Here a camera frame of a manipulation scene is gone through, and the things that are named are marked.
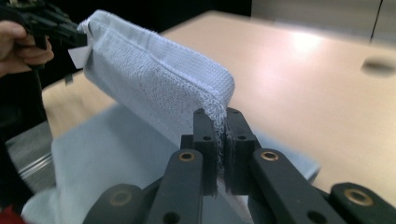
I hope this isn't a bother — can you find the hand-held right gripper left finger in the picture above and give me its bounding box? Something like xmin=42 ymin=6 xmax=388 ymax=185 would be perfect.
xmin=180 ymin=107 xmax=219 ymax=198

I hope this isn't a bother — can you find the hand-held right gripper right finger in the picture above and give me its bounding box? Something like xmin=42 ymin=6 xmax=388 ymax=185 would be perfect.
xmin=223 ymin=106 xmax=262 ymax=196

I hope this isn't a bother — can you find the grey-blue towel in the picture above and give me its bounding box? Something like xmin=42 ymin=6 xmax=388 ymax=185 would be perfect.
xmin=21 ymin=8 xmax=321 ymax=224

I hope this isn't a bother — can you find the light blue folded towel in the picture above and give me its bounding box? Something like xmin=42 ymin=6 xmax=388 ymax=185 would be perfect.
xmin=0 ymin=0 xmax=253 ymax=216

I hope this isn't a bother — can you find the red cloth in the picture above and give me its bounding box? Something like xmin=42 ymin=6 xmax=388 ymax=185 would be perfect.
xmin=0 ymin=204 xmax=26 ymax=224

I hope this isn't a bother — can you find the metal floor rail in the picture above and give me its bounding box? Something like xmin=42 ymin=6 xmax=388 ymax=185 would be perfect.
xmin=5 ymin=120 xmax=58 ymax=189

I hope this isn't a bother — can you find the black wall outlet cable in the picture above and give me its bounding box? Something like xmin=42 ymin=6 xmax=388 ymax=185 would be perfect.
xmin=369 ymin=0 xmax=385 ymax=42

